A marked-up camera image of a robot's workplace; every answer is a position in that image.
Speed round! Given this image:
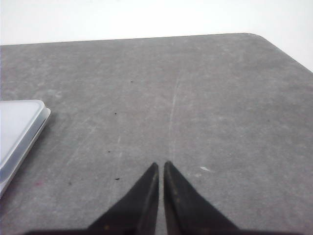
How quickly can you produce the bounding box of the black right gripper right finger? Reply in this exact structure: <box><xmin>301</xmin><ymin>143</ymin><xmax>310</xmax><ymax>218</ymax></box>
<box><xmin>163</xmin><ymin>160</ymin><xmax>242</xmax><ymax>235</ymax></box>

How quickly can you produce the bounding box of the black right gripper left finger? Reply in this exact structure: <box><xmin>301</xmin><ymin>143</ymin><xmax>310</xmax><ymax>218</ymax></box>
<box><xmin>86</xmin><ymin>162</ymin><xmax>160</xmax><ymax>235</ymax></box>

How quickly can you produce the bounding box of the silver digital kitchen scale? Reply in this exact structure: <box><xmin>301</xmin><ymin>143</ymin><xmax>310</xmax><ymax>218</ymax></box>
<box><xmin>0</xmin><ymin>100</ymin><xmax>51</xmax><ymax>195</ymax></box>

